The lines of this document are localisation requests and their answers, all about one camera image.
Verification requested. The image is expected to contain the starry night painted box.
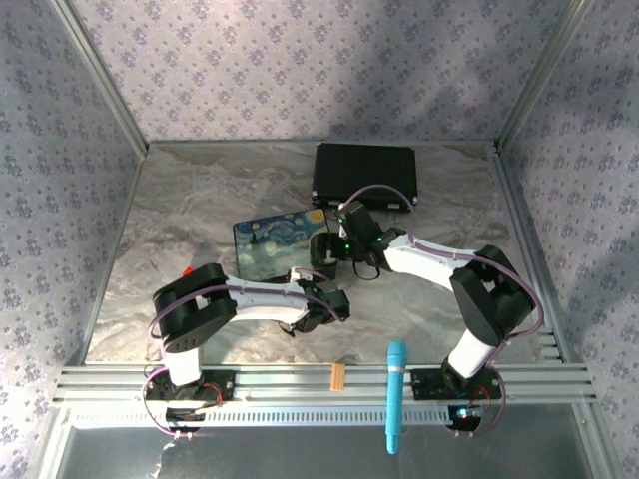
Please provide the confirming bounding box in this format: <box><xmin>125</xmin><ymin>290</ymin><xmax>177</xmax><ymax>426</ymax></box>
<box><xmin>233</xmin><ymin>208</ymin><xmax>340</xmax><ymax>284</ymax></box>

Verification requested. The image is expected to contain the black rectangular case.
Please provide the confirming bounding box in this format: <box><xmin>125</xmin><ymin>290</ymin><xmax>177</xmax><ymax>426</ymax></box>
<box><xmin>310</xmin><ymin>143</ymin><xmax>419</xmax><ymax>214</ymax></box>

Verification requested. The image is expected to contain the blue toy microphone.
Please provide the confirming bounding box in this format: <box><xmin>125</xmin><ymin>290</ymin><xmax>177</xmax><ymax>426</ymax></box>
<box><xmin>383</xmin><ymin>340</ymin><xmax>409</xmax><ymax>455</ymax></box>

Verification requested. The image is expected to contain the grey metal sheet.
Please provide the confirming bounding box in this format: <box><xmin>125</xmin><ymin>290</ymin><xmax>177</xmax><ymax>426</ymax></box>
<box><xmin>42</xmin><ymin>403</ymin><xmax>608</xmax><ymax>479</ymax></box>

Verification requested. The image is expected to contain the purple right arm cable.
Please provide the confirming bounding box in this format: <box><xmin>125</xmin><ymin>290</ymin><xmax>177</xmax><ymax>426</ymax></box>
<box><xmin>340</xmin><ymin>184</ymin><xmax>546</xmax><ymax>441</ymax></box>

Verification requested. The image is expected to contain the aluminium mounting rail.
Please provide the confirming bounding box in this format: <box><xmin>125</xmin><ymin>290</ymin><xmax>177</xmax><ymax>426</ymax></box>
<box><xmin>52</xmin><ymin>363</ymin><xmax>598</xmax><ymax>406</ymax></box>

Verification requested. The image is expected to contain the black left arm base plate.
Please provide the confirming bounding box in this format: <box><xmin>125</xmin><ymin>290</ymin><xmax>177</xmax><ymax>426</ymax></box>
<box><xmin>144</xmin><ymin>369</ymin><xmax>237</xmax><ymax>403</ymax></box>

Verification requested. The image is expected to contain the white slotted cable duct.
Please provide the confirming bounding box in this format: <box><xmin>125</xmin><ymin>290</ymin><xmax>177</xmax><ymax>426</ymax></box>
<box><xmin>132</xmin><ymin>404</ymin><xmax>453</xmax><ymax>429</ymax></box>

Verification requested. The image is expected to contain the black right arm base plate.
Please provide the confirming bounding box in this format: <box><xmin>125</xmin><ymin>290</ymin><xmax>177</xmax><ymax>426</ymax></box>
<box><xmin>409</xmin><ymin>367</ymin><xmax>503</xmax><ymax>401</ymax></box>

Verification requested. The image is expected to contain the black bracket under left base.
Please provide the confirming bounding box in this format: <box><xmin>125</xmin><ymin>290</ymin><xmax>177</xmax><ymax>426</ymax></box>
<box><xmin>166</xmin><ymin>407</ymin><xmax>205</xmax><ymax>433</ymax></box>

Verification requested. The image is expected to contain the aluminium side rail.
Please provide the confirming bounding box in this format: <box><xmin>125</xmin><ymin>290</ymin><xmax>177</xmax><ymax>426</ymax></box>
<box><xmin>491</xmin><ymin>144</ymin><xmax>568</xmax><ymax>363</ymax></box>

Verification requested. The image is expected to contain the black bracket with status light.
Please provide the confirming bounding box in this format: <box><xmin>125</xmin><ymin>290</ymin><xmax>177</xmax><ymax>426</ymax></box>
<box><xmin>447</xmin><ymin>404</ymin><xmax>484</xmax><ymax>433</ymax></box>

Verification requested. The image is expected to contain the aluminium corner post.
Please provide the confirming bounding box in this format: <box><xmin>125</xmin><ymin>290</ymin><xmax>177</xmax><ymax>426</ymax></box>
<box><xmin>493</xmin><ymin>0</ymin><xmax>590</xmax><ymax>154</ymax></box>
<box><xmin>49</xmin><ymin>0</ymin><xmax>150</xmax><ymax>157</ymax></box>

